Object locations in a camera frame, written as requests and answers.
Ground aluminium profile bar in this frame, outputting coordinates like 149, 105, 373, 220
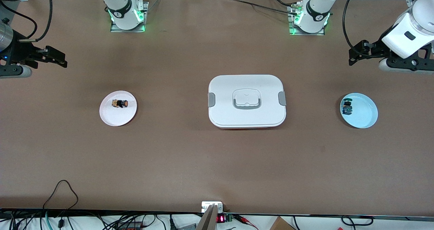
196, 204, 218, 230

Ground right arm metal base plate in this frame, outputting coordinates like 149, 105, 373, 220
110, 1, 149, 33

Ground red clip leads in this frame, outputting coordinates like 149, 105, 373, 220
234, 214, 259, 230

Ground white box grey handle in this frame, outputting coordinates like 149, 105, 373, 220
208, 75, 287, 129

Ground teal cable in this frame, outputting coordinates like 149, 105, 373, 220
40, 211, 51, 230

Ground green blue push-button switch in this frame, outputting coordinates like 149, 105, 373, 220
341, 98, 353, 116

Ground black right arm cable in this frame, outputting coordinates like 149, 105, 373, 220
19, 0, 53, 42
0, 10, 38, 40

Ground pink round plate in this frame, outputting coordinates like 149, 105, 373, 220
99, 91, 138, 127

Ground black cable to base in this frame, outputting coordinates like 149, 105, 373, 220
233, 0, 300, 15

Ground thin black looped cable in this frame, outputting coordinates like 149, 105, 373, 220
42, 180, 79, 220

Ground brown cardboard piece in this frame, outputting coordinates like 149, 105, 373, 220
270, 216, 296, 230

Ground light blue round plate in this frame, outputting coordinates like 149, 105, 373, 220
340, 93, 378, 129

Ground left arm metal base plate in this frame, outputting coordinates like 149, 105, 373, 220
288, 4, 325, 36

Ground small white electronics box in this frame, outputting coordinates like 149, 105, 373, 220
201, 202, 224, 213

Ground black cable flat loop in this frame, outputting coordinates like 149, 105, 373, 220
341, 215, 374, 226

